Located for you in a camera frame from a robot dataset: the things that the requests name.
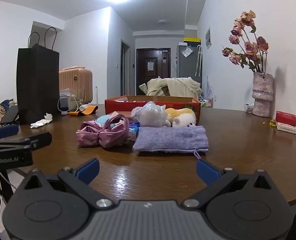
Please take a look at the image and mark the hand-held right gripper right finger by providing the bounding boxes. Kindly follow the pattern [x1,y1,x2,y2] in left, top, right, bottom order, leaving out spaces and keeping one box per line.
[180,159,276,208]

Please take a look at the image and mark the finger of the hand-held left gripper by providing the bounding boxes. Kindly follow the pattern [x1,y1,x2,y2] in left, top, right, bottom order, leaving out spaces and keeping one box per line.
[0,132,52,153]
[0,124,20,140]

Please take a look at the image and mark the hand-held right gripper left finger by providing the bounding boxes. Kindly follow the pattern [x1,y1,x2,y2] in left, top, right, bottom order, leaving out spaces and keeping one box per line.
[20,158,113,209]

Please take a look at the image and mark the purple satin scrunchie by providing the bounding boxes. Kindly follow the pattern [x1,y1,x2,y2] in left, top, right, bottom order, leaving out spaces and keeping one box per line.
[76,115,133,148]

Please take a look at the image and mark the lavender towel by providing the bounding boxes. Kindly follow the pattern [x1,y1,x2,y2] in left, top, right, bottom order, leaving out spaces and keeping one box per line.
[132,126,209,159]

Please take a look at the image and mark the yellow white plush toy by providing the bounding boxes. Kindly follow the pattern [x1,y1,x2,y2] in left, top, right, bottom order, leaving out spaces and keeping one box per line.
[164,107,197,128]

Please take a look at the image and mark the red cardboard box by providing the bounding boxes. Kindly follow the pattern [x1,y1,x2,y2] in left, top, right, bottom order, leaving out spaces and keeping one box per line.
[105,95,201,126]

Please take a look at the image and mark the crumpled white tissue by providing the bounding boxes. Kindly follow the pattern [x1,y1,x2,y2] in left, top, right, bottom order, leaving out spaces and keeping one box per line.
[30,113,53,129]

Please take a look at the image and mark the black paper bag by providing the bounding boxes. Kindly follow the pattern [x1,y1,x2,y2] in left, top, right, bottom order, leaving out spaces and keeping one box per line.
[16,26,61,125]

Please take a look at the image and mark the orange leather case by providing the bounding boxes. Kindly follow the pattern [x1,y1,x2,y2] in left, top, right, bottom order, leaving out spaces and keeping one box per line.
[68,106,99,117]

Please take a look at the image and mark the blue shiny packet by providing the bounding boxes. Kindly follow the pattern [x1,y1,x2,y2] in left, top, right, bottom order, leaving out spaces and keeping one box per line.
[128,122,141,134]

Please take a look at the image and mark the pink suitcase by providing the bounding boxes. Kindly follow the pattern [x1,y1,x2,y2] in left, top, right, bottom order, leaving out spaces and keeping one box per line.
[59,67,93,105]

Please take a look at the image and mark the flat white box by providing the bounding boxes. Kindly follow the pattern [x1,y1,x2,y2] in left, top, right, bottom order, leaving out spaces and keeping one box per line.
[275,122,296,134]

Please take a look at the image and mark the beige jacket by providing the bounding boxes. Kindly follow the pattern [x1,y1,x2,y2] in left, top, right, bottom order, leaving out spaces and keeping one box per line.
[139,77,203,97]

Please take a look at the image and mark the small red box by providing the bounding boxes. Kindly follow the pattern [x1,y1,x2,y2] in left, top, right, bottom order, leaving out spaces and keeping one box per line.
[275,111,296,127]

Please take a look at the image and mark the pink textured vase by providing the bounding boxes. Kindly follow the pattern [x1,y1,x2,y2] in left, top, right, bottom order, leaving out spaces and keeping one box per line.
[252,72,274,118]

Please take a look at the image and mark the grey fridge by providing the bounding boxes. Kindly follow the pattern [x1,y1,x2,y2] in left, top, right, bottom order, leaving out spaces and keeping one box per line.
[177,45,202,85]

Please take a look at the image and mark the folded white umbrella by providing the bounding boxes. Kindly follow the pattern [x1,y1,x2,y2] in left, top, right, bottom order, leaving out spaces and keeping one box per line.
[195,44,203,77]

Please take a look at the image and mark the dark brown entrance door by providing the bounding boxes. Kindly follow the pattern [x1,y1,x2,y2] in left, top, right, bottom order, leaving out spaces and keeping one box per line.
[136,48,170,88]

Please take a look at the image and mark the dried pink roses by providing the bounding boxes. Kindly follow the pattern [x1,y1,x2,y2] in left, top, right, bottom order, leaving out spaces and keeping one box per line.
[222,10,270,74]

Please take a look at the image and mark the yellow box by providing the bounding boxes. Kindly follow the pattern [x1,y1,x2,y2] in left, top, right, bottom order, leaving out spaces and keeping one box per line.
[183,37,201,47]

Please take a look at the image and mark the white cable bundle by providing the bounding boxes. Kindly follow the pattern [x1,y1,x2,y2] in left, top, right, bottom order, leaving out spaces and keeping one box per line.
[57,88,85,115]

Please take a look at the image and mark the dark side door frame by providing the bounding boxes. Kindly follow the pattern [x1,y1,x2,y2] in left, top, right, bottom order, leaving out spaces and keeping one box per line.
[121,39,131,97]

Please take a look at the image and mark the wall poster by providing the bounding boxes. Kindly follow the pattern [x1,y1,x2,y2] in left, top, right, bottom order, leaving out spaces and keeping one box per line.
[205,26,212,49]

